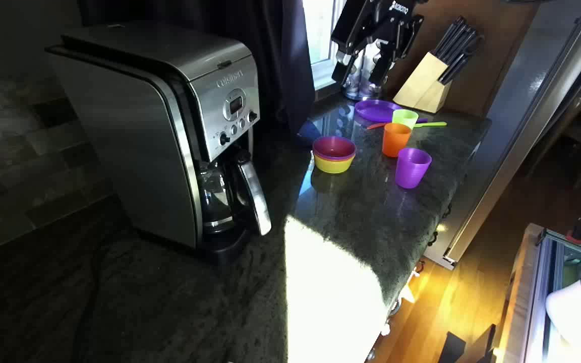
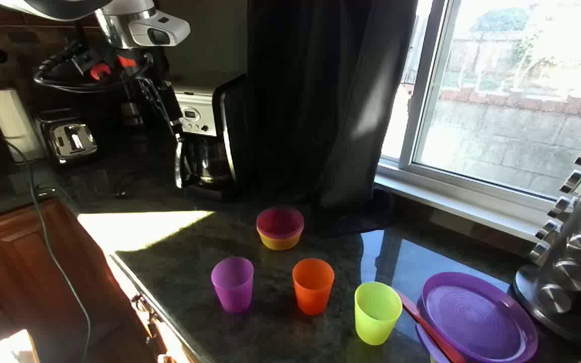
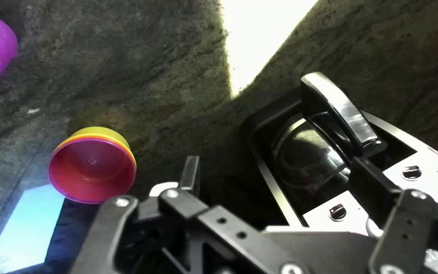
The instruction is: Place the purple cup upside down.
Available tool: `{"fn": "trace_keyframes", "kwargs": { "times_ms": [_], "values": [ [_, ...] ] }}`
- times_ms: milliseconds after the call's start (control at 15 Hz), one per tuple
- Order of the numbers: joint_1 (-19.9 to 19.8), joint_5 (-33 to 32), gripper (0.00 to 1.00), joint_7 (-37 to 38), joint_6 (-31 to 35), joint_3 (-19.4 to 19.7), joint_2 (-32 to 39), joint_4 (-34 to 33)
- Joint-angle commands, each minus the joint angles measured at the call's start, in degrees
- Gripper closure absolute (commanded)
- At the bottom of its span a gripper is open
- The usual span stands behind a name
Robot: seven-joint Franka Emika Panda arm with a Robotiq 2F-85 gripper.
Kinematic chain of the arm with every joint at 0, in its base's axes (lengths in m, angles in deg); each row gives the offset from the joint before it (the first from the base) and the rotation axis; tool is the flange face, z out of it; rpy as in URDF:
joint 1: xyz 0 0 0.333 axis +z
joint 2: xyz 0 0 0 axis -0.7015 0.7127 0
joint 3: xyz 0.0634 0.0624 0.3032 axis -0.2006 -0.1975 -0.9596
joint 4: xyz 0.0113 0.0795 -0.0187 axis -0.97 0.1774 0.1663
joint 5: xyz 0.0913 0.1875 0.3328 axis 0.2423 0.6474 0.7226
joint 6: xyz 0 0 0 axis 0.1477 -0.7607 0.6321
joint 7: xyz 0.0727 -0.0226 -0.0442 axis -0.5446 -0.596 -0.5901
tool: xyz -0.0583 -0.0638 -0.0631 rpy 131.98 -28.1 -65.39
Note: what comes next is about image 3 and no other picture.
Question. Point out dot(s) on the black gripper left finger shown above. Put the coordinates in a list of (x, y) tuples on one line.
[(188, 182)]

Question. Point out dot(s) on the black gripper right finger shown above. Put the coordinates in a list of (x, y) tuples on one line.
[(398, 214)]

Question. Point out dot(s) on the stacked magenta yellow cups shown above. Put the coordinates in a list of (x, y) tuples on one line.
[(91, 165)]

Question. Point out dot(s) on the black coffee maker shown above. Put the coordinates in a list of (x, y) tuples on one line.
[(304, 145)]

